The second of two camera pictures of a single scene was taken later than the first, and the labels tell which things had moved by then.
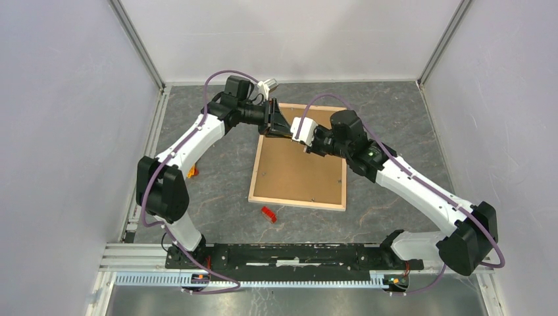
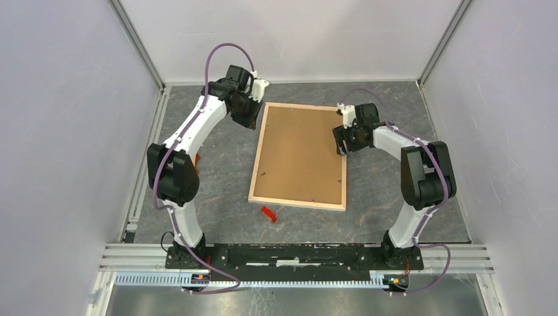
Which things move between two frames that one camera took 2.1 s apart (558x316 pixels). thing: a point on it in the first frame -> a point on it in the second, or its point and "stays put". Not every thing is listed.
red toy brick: [268, 214] stays put
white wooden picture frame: [284, 174] stays put
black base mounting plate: [291, 262] stays put
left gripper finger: [279, 124] -> [253, 124]
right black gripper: [314, 147] -> [340, 133]
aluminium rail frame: [137, 257] stays put
